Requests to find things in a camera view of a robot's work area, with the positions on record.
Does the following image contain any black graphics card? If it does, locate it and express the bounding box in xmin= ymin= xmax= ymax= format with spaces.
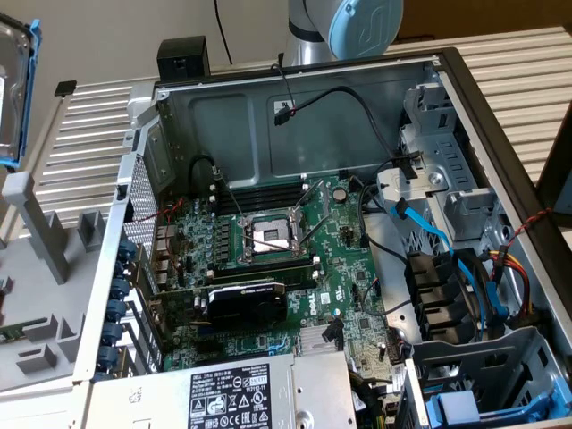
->
xmin=149 ymin=279 xmax=290 ymax=332

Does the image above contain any brown cardboard box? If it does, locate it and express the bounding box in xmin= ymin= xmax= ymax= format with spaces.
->
xmin=392 ymin=0 xmax=572 ymax=41

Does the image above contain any grey power supply unit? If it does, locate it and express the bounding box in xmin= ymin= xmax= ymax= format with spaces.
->
xmin=87 ymin=350 xmax=358 ymax=429

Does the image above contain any red yellow black power wire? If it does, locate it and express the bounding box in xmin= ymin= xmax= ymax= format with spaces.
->
xmin=484 ymin=248 xmax=544 ymax=330

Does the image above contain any black box device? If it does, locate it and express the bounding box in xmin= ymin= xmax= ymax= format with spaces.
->
xmin=156 ymin=36 xmax=211 ymax=82

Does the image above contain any green motherboard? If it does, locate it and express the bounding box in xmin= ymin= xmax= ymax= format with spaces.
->
xmin=151 ymin=172 xmax=406 ymax=390

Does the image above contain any silver heatsink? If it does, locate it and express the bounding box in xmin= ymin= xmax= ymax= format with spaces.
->
xmin=297 ymin=325 xmax=346 ymax=357

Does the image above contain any grey parts rack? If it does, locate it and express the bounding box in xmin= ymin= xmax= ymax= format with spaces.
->
xmin=0 ymin=172 xmax=113 ymax=397

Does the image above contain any metal socket cover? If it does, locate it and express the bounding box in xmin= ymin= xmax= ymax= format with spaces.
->
xmin=290 ymin=178 xmax=332 ymax=220

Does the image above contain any CPU socket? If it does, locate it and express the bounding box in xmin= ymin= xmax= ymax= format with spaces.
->
xmin=236 ymin=212 xmax=314 ymax=265

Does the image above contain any twisted red black wire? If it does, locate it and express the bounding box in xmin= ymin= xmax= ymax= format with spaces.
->
xmin=513 ymin=207 xmax=554 ymax=251

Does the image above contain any blue data wire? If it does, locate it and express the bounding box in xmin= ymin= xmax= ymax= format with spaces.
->
xmin=390 ymin=198 xmax=510 ymax=325

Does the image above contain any open grey PC case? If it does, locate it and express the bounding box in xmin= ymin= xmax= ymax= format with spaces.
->
xmin=71 ymin=46 xmax=572 ymax=429

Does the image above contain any hard disk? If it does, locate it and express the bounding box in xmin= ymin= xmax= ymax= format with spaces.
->
xmin=0 ymin=11 xmax=44 ymax=171

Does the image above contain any grey metal drive cage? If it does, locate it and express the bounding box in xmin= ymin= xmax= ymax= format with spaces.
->
xmin=374 ymin=82 xmax=500 ymax=245

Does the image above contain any black RAM slot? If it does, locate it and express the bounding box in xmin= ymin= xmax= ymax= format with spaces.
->
xmin=208 ymin=185 xmax=310 ymax=214
xmin=267 ymin=267 xmax=321 ymax=290
xmin=208 ymin=173 xmax=310 ymax=200
xmin=206 ymin=255 xmax=321 ymax=281

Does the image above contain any black plastic finned shroud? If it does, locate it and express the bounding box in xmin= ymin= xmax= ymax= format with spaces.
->
xmin=403 ymin=250 xmax=475 ymax=346

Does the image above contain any green RAM stick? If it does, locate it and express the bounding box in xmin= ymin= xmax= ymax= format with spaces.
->
xmin=0 ymin=315 xmax=49 ymax=344

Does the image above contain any metal locking lever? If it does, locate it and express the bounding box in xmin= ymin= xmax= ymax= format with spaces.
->
xmin=213 ymin=165 xmax=246 ymax=223
xmin=248 ymin=234 xmax=296 ymax=252

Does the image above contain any thin red black wire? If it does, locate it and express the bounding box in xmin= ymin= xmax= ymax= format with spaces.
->
xmin=271 ymin=63 xmax=299 ymax=118

